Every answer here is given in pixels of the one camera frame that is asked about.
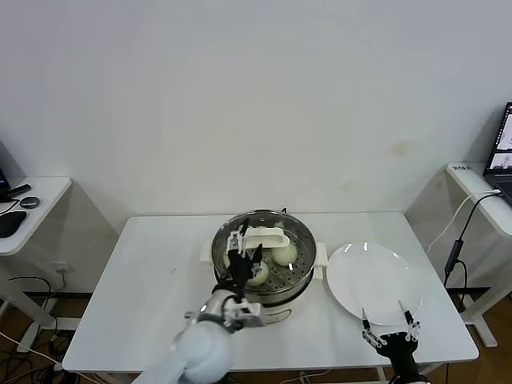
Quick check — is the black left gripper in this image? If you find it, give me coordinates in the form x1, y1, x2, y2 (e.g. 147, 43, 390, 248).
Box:
226, 218, 265, 296

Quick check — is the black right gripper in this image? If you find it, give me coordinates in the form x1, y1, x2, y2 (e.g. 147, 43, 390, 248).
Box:
359, 300, 422, 384

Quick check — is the stainless steel steamer basket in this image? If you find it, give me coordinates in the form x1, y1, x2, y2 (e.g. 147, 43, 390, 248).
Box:
211, 210, 318, 295

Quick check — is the white round plate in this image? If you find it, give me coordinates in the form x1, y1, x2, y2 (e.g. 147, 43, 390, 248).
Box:
326, 241, 424, 326

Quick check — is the cream electric cooker base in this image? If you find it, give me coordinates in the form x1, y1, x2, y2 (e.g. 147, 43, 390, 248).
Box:
199, 206, 330, 326

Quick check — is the black open laptop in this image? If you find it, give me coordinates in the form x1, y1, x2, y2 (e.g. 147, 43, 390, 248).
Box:
482, 102, 512, 193

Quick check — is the white side desk with monitor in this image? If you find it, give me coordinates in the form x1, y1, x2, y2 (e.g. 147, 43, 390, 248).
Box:
0, 175, 74, 352

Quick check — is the black remote control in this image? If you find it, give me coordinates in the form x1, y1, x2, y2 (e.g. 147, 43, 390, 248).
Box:
6, 182, 32, 198

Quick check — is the black computer mouse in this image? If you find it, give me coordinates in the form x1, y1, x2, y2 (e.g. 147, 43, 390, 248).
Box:
0, 210, 28, 238

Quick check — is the black computer monitor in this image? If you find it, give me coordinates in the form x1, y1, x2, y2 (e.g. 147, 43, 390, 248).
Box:
0, 138, 13, 203

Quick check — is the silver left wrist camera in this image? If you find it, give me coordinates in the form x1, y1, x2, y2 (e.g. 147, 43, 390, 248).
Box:
222, 302, 265, 331

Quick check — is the white charging cable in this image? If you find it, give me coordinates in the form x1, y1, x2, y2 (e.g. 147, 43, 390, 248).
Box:
426, 189, 502, 255

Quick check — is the black floor cable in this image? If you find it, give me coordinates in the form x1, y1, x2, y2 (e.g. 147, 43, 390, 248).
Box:
7, 274, 55, 299

